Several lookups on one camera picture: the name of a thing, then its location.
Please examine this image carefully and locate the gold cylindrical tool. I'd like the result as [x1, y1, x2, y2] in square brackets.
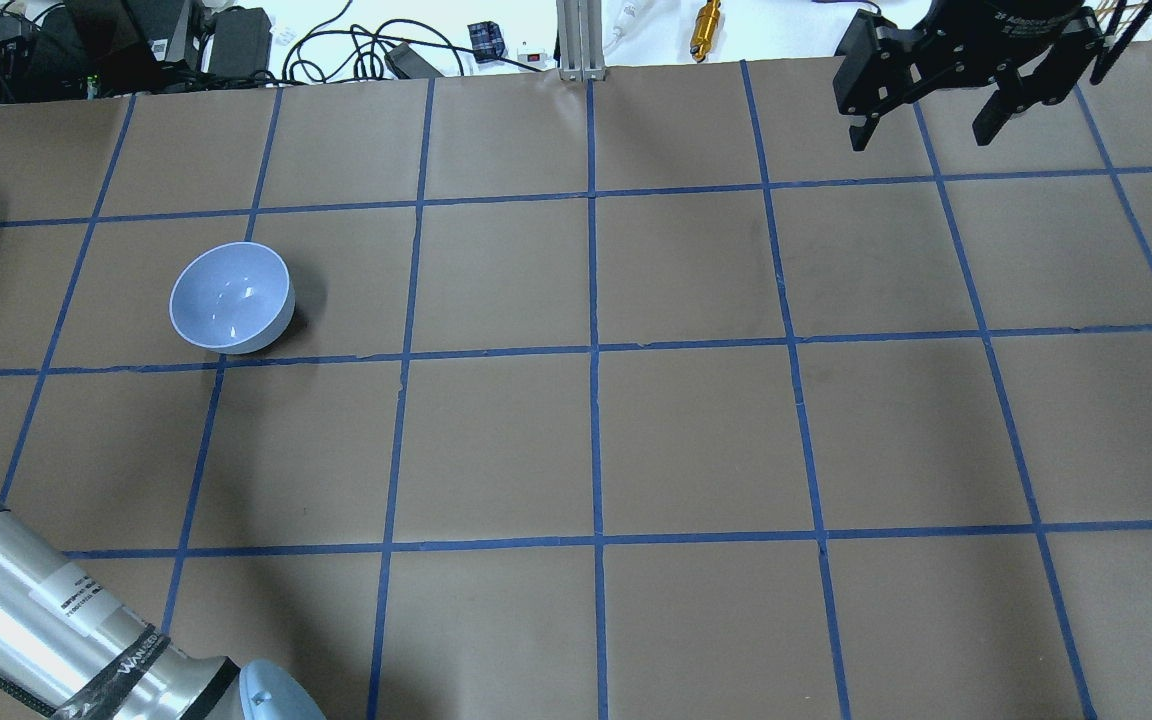
[687, 0, 721, 63]

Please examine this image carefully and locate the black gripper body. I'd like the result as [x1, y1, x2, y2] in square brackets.
[833, 1, 1105, 113]

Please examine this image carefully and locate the aluminium frame post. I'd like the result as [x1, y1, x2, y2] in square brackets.
[556, 0, 607, 82]

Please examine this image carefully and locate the black power adapter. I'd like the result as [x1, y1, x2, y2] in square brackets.
[384, 44, 444, 79]

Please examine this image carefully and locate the blue bowl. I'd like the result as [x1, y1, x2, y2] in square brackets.
[168, 241, 296, 355]

